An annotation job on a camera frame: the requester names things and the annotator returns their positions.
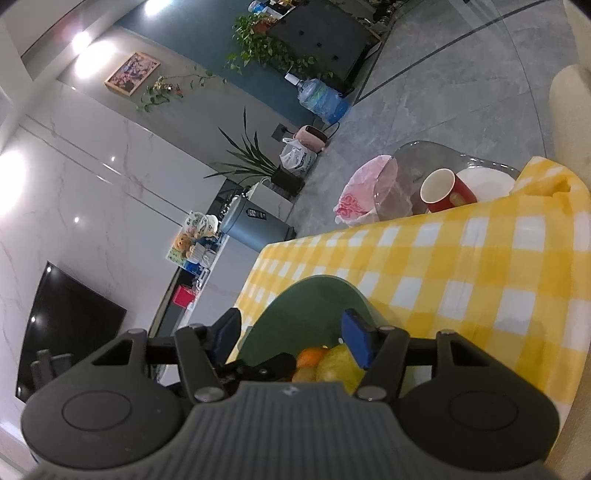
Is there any orange mandarin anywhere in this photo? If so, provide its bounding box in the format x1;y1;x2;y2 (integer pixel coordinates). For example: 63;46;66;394
291;367;317;383
297;347;329;369

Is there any yellow green pear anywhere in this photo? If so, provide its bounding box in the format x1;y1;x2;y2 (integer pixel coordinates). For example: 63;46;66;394
315;344;366;395

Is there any red box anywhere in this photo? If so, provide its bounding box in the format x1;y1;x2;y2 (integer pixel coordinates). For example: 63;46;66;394
172;285;197;309

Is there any green colander bowl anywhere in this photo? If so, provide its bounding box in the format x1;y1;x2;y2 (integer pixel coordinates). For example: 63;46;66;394
238;275;393;365

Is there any white marble tv console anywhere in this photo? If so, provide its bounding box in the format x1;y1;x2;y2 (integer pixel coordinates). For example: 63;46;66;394
148;237;259;337

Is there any teddy bear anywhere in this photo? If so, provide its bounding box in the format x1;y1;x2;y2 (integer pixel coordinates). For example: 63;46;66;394
173;233;193;257

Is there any blue grey trash bin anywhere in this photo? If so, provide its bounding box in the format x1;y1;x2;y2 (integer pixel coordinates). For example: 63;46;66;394
219;196;296;252

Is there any black television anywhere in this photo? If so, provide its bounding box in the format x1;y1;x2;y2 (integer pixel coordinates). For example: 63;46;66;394
16;262;126;402

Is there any yellow white checkered tablecloth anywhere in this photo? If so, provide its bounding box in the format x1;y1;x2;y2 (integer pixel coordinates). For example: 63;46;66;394
236;157;590;417

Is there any pink plastic bag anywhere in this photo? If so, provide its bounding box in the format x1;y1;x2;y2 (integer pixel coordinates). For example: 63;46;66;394
332;155;394;227

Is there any red mug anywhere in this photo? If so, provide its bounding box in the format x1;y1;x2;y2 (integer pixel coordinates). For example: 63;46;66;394
420;168;477;213

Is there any potted long leaf plant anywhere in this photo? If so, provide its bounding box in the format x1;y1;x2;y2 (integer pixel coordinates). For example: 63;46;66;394
205;108;304;198

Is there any white plate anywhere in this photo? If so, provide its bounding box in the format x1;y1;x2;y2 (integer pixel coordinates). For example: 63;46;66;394
457;166;516;202

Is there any white plastic bag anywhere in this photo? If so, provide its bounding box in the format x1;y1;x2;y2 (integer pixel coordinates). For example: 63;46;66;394
280;138;318;178

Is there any pink small heater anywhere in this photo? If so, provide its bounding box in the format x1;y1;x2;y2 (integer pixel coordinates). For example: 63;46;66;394
294;125;328;153

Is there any blue water jug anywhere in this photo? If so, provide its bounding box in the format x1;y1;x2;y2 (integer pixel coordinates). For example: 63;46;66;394
284;73;349;125

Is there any beige sofa armrest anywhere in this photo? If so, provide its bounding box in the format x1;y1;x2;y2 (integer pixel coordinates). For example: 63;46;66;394
549;64;590;185

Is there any trailing green pothos plant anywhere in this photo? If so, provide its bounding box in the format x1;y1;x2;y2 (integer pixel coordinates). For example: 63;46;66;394
226;13;335;80

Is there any dark grey drawer cabinet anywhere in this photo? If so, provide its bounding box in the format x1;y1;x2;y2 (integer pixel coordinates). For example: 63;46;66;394
269;0;378;92

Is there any framed picture on wall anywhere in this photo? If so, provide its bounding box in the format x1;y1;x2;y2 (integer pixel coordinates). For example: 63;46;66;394
104;52;161;96

